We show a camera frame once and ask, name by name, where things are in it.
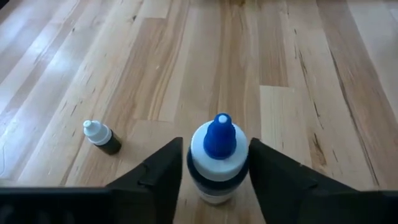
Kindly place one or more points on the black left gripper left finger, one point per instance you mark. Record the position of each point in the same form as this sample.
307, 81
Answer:
93, 205

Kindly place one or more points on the large blue food colouring bottle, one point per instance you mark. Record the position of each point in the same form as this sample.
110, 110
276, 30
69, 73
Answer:
219, 140

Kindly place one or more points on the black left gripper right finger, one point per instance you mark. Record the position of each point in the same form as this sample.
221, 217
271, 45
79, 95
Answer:
311, 205

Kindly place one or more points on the small dark food colouring bottle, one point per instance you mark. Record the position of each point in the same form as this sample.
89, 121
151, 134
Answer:
99, 133

